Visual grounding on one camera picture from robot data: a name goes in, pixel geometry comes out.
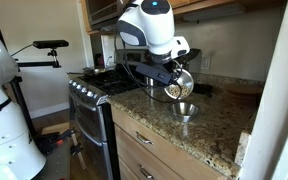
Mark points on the stack of round wooden trivets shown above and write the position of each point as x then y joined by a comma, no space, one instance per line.
242,95

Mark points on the kitchen base cabinet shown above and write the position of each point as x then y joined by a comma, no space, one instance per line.
157,156

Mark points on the perforated steel utensil holder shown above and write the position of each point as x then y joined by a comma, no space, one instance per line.
149,82

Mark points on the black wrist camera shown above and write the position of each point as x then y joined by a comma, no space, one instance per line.
152,73

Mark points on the wooden wall cabinet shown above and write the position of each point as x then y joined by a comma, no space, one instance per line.
217,5

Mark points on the stainless steel stove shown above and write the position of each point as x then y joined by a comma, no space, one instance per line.
90,123

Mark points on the small stainless steel bowl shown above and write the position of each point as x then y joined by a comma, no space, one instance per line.
183,111
184,81

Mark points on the black red clamp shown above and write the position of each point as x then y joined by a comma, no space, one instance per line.
60,136

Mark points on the black stereo camera bar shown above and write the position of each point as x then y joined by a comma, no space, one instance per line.
50,44

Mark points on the white wall outlet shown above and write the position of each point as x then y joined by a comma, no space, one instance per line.
206,61

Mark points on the black camera stand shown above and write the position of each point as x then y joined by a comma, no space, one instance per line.
17,86

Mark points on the steel frying pan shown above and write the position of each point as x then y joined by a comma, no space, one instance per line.
95,70

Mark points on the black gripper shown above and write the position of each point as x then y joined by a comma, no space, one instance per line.
169,65

